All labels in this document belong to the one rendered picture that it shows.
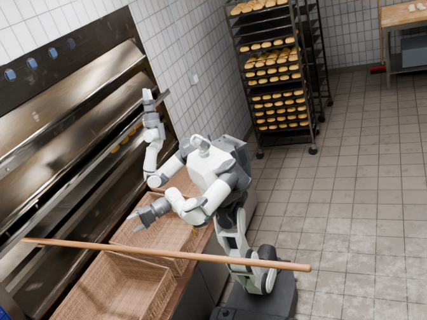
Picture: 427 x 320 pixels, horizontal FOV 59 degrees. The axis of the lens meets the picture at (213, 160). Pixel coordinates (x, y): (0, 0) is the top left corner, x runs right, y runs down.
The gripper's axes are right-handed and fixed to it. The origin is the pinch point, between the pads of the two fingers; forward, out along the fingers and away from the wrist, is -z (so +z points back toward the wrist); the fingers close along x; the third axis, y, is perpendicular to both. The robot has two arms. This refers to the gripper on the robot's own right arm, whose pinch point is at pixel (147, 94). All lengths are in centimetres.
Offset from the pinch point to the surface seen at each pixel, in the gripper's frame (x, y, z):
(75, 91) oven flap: -23, 48, -10
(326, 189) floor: -152, -129, 107
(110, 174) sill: -42, 42, 47
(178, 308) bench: -3, 4, 130
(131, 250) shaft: 39, 13, 74
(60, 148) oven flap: -7, 58, 23
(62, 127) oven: -10, 55, 11
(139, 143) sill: -76, 27, 31
